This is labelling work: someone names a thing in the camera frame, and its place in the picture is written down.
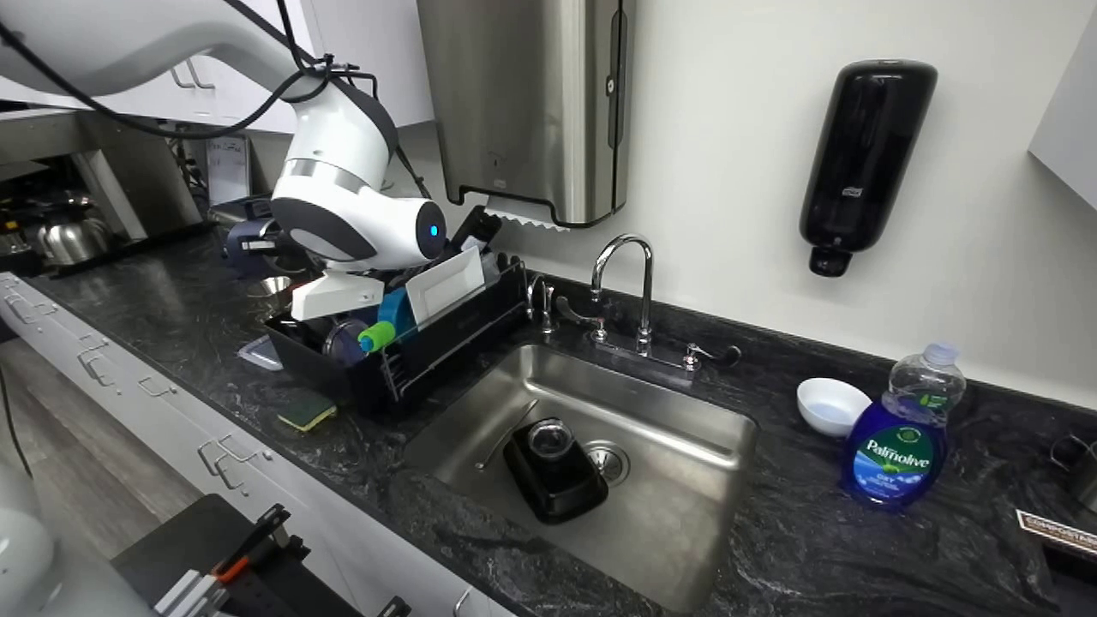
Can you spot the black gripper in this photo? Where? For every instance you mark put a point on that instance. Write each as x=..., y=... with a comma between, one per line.
x=289, y=258

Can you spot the blue metal cup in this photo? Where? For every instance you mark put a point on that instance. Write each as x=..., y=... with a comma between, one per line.
x=250, y=249

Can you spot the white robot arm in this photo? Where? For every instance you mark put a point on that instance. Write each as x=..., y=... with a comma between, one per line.
x=332, y=194

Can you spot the black dish rack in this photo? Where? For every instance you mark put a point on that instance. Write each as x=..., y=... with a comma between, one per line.
x=421, y=330

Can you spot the chrome sink faucet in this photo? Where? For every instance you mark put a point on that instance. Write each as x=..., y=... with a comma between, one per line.
x=606, y=304

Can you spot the black container in sink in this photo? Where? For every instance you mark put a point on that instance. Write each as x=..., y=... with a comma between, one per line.
x=555, y=470

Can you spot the stainless steel sink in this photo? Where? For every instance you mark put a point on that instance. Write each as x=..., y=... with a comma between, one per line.
x=670, y=464

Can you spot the blue dish soap bottle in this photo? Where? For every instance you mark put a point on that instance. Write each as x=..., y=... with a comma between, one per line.
x=899, y=444

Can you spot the green bottle cap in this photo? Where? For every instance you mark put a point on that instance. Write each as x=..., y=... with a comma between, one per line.
x=375, y=337

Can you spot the blue plastic bowl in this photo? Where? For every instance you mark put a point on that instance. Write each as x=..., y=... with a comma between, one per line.
x=397, y=308

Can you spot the green yellow sponge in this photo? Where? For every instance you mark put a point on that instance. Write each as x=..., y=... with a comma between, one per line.
x=303, y=410

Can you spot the steel pot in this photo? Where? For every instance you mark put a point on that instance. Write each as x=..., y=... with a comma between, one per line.
x=73, y=240

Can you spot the steel paper towel dispenser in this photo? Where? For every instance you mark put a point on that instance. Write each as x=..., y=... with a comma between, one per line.
x=532, y=105

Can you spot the small white bowl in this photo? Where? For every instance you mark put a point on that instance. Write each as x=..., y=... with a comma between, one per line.
x=830, y=406

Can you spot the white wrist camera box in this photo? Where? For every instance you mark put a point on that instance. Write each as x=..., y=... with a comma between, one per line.
x=333, y=291

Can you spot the black wall soap dispenser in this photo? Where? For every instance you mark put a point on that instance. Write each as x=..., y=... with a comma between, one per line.
x=864, y=145

